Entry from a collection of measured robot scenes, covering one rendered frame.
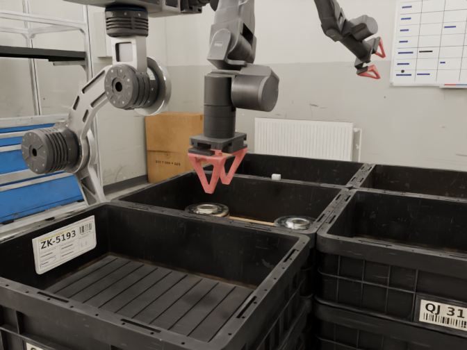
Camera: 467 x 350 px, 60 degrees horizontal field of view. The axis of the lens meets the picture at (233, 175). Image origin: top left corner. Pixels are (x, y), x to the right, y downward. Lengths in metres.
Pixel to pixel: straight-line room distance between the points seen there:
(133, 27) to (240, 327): 1.09
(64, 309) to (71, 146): 1.31
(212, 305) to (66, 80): 3.55
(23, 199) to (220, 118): 2.27
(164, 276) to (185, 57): 4.21
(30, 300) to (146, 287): 0.24
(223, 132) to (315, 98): 3.37
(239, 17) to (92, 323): 0.52
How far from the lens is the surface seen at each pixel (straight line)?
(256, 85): 0.65
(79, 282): 0.73
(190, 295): 0.65
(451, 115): 3.80
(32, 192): 2.88
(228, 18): 0.73
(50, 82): 3.94
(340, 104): 3.96
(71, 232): 0.73
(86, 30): 3.09
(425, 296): 0.63
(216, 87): 0.68
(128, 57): 1.39
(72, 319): 0.46
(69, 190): 3.03
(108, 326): 0.42
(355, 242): 0.60
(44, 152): 1.68
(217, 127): 0.69
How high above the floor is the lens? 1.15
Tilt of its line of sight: 13 degrees down
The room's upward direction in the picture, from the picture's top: straight up
